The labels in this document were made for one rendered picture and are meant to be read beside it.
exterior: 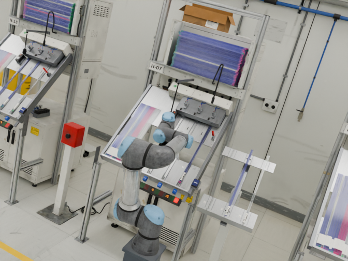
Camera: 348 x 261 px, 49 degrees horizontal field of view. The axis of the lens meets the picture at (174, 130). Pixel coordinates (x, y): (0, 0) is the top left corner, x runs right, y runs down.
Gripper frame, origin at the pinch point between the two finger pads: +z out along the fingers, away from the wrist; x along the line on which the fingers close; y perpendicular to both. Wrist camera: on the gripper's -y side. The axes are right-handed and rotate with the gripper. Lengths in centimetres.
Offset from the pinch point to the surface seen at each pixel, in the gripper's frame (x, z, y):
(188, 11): -43, -43, -112
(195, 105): -5, -5, -50
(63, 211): -85, 90, 21
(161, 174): -2.6, 16.0, 4.0
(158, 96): -37, 1, -53
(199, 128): 4.7, 4.6, -38.6
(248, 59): 22, -40, -71
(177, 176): 8.1, 15.2, 0.9
